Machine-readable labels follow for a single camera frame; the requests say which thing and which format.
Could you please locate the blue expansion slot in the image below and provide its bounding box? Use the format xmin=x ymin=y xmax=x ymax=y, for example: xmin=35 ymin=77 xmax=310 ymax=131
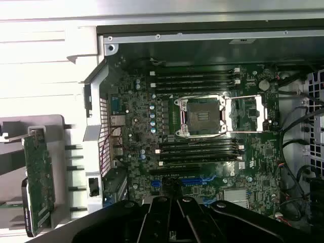
xmin=151 ymin=177 xmax=204 ymax=189

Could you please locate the silver chipset heatsink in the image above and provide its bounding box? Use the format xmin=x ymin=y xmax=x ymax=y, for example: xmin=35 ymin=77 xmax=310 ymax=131
xmin=222 ymin=189 xmax=249 ymax=209

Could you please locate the CPU socket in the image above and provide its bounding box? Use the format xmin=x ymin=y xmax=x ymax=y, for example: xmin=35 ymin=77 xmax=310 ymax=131
xmin=175 ymin=95 xmax=228 ymax=139

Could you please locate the black open PC case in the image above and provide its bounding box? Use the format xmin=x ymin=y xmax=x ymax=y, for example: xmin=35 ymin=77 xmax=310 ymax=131
xmin=78 ymin=19 xmax=324 ymax=243

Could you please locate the green motherboard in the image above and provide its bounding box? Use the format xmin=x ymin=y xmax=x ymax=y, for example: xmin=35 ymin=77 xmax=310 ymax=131
xmin=107 ymin=59 xmax=281 ymax=216

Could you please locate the metal socket cover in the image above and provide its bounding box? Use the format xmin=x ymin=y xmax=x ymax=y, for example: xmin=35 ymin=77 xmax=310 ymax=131
xmin=224 ymin=95 xmax=269 ymax=134

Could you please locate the grey parts rack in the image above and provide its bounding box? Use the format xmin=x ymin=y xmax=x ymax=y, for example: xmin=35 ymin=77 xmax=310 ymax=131
xmin=0 ymin=114 xmax=67 ymax=238

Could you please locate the green RAM stick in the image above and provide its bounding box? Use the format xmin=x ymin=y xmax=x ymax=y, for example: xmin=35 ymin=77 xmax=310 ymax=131
xmin=0 ymin=201 xmax=24 ymax=210

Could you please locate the perforated metal drive cage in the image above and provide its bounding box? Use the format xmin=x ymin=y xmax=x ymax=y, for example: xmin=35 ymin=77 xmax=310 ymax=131
xmin=302 ymin=69 xmax=324 ymax=183

